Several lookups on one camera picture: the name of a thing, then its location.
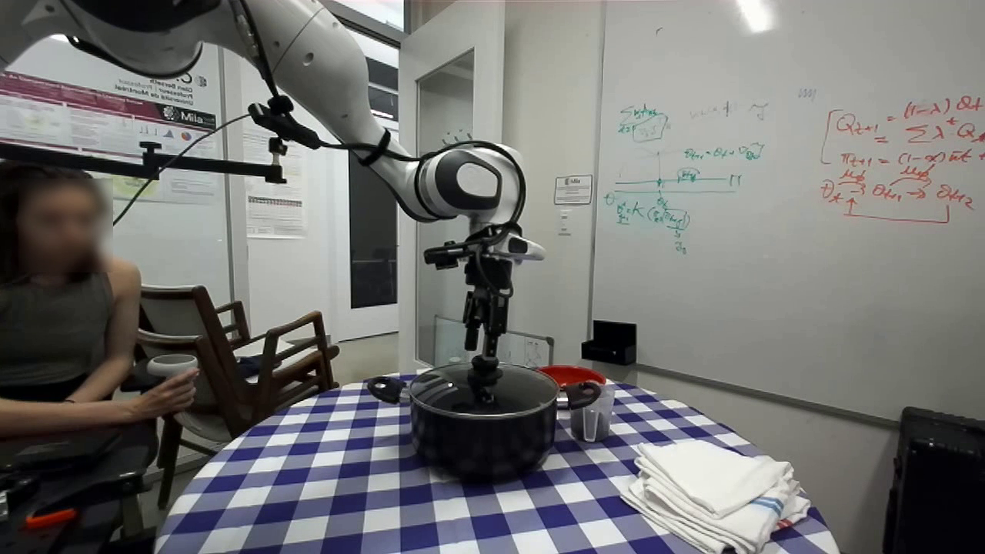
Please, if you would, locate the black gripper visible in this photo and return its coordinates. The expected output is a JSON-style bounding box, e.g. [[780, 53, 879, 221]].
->
[[458, 251, 517, 363]]

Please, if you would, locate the glass lid with black knob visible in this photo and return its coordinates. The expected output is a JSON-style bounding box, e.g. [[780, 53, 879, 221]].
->
[[408, 351, 564, 415]]

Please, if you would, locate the small white bowl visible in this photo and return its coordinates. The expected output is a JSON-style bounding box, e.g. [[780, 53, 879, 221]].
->
[[145, 351, 203, 383]]

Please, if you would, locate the black cooking pot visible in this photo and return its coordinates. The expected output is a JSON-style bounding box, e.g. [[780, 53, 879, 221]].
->
[[367, 370, 608, 483]]

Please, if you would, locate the person hand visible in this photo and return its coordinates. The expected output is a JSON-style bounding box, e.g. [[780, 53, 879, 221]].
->
[[129, 366, 199, 423]]

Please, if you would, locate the red bowl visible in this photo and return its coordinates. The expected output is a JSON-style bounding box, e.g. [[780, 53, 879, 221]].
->
[[534, 363, 608, 396]]

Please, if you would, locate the black eraser box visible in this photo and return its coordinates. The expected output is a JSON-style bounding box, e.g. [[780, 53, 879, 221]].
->
[[579, 318, 639, 370]]

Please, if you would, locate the paper sign on door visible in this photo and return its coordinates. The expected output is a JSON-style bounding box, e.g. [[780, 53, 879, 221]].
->
[[550, 173, 598, 208]]

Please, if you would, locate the dark wooden armchair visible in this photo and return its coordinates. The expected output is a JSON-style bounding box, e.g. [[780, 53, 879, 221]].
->
[[132, 283, 340, 511]]

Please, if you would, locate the white door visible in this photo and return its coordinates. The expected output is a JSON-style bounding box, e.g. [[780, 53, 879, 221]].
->
[[396, 0, 608, 376]]

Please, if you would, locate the blue white checkered tablecloth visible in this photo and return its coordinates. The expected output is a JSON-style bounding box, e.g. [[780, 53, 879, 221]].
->
[[150, 370, 843, 554]]

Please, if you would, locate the plain white folded towel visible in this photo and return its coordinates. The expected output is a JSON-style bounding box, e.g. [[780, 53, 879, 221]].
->
[[632, 437, 800, 522]]

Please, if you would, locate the large whiteboard with writing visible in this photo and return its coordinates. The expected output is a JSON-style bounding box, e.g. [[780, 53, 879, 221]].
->
[[590, 0, 985, 426]]

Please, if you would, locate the white towel with coloured stripes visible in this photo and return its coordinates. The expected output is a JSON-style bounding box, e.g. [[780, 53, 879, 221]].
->
[[619, 470, 811, 554]]

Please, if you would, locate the seated person in grey top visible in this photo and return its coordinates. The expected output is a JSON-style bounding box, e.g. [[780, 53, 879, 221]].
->
[[0, 165, 203, 470]]

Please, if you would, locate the black seat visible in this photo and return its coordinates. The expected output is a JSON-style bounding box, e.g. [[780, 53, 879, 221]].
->
[[0, 428, 160, 554]]

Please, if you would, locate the black panel furniture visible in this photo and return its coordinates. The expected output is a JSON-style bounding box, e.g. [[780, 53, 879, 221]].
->
[[882, 408, 985, 554]]

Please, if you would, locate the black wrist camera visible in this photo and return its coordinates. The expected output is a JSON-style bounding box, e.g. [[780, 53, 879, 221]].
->
[[422, 239, 472, 275]]

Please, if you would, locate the black camera boom pole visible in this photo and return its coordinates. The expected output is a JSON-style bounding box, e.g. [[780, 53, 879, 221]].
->
[[0, 136, 290, 189]]

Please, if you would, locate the wall poster with red band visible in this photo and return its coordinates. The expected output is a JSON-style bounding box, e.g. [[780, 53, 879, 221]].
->
[[0, 67, 221, 159]]

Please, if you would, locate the red handled tool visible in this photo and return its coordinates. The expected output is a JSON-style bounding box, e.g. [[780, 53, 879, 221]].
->
[[22, 506, 81, 536]]

